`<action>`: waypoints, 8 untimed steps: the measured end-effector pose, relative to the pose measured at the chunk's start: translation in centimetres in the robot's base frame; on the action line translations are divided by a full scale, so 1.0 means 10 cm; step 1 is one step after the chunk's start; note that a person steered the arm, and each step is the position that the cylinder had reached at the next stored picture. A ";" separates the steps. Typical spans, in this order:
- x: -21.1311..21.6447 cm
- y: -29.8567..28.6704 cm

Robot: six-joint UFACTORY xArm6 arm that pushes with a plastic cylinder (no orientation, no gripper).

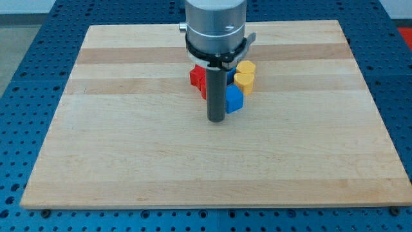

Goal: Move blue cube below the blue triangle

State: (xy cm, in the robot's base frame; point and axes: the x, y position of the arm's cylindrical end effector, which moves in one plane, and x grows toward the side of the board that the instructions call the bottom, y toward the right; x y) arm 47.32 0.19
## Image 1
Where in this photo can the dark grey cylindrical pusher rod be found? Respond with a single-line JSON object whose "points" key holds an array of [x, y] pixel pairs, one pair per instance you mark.
{"points": [[216, 82]]}

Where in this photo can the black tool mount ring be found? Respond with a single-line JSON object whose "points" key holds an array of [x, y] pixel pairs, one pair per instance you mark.
{"points": [[221, 61]]}

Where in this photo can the blue cube block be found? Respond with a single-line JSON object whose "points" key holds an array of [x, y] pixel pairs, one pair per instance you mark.
{"points": [[234, 99]]}

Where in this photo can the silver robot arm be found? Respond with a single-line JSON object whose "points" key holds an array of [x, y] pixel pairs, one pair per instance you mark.
{"points": [[215, 40]]}

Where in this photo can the blue triangle block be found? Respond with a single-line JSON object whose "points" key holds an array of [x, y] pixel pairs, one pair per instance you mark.
{"points": [[230, 76]]}

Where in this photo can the red star block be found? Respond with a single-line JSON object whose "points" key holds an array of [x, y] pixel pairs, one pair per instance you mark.
{"points": [[196, 75]]}

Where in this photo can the yellow heart block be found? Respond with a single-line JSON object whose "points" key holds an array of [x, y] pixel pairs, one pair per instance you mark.
{"points": [[245, 82]]}

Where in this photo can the yellow hexagon block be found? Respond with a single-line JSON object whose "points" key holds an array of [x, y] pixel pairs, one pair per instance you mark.
{"points": [[246, 67]]}

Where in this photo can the wooden board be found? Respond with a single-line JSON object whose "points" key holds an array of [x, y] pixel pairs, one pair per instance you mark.
{"points": [[131, 132]]}

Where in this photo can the blue perforated table panel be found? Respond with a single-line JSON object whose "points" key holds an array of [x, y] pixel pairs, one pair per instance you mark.
{"points": [[32, 95]]}

